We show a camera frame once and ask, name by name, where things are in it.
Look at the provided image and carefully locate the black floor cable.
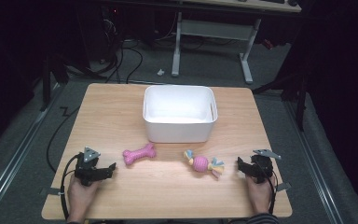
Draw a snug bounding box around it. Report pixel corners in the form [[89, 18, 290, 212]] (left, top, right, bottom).
[[45, 105, 81, 174]]

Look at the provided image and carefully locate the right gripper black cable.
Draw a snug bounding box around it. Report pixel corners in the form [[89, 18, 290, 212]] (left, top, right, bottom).
[[260, 160, 278, 216]]

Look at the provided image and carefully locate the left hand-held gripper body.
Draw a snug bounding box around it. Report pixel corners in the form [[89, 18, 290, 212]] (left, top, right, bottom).
[[74, 147, 104, 188]]

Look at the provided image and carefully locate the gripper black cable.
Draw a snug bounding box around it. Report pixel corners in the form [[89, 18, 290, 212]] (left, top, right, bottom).
[[59, 153, 84, 221], [260, 160, 278, 216]]

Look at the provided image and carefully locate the person's left hand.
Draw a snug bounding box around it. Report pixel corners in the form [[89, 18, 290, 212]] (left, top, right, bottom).
[[66, 175, 101, 224]]

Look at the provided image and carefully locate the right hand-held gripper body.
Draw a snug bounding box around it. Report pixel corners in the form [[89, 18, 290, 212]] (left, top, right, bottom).
[[249, 148, 282, 185]]

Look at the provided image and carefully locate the bundle of black cables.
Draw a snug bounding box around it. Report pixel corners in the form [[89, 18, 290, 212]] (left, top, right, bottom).
[[88, 38, 145, 85]]

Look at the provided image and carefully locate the red object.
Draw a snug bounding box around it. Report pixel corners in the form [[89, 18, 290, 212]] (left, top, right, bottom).
[[261, 38, 275, 50]]

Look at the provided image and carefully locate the person's right hand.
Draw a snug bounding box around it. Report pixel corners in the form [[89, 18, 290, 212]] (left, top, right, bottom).
[[244, 175, 277, 217]]

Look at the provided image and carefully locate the pink rope ball toy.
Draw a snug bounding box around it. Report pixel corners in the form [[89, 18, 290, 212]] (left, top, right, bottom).
[[183, 149, 226, 180]]

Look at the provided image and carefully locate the black stand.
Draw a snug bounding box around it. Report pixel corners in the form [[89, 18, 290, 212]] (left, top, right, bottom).
[[251, 69, 310, 133], [39, 50, 70, 113]]

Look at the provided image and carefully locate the metal floor rail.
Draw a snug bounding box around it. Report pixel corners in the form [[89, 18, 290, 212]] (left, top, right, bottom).
[[0, 83, 62, 217], [282, 98, 345, 224]]

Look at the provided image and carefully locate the grey tape piece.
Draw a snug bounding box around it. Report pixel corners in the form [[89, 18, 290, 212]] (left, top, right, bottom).
[[274, 181, 293, 192], [46, 187, 63, 197]]

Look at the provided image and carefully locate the white frame desk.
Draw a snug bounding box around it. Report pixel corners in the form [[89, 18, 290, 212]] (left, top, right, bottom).
[[103, 0, 303, 85]]

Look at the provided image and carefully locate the white plastic bin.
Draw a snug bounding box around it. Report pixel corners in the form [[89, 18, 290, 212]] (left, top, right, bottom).
[[142, 84, 219, 145]]

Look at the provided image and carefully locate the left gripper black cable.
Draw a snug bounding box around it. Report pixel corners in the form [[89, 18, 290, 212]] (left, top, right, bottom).
[[59, 153, 84, 221]]

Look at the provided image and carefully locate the pink bone toy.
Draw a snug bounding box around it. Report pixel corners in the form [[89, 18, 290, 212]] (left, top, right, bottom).
[[122, 142, 158, 166]]

